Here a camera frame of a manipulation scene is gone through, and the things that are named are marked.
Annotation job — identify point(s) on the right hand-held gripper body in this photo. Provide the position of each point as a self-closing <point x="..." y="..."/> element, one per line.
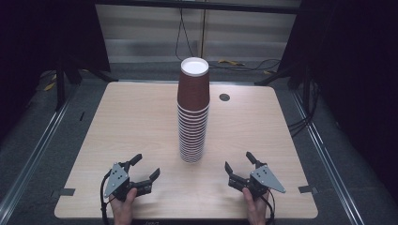
<point x="264" y="179"/>

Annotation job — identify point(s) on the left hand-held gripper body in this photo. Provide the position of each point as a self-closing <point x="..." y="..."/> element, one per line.
<point x="119" y="181"/>

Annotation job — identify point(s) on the stack of brown cups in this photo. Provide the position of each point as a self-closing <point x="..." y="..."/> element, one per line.
<point x="191" y="137"/>

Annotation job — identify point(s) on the person's left hand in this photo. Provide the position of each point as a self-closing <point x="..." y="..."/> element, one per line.
<point x="123" y="211"/>

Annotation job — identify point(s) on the person's right hand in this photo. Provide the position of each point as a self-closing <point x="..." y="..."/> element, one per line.
<point x="258" y="211"/>

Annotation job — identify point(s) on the grey tape strip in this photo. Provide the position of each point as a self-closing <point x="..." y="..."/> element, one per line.
<point x="308" y="189"/>
<point x="64" y="192"/>

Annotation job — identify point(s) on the dark round table grommet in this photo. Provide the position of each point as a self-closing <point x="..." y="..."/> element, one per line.
<point x="224" y="97"/>

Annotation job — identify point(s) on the yellow floor tape piece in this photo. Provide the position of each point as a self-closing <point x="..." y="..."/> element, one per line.
<point x="267" y="72"/>
<point x="49" y="86"/>
<point x="231" y="62"/>

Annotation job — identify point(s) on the black metal stand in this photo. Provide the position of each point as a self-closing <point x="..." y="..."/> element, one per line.
<point x="281" y="75"/>
<point x="60" y="87"/>

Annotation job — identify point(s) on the dark curtain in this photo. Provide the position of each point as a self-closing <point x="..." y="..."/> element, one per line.
<point x="37" y="47"/>
<point x="353" y="78"/>

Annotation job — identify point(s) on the black metal crossbar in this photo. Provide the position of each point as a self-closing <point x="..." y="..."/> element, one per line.
<point x="200" y="6"/>

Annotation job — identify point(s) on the metal floor rail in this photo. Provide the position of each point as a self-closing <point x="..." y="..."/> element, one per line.
<point x="31" y="159"/>
<point x="325" y="156"/>

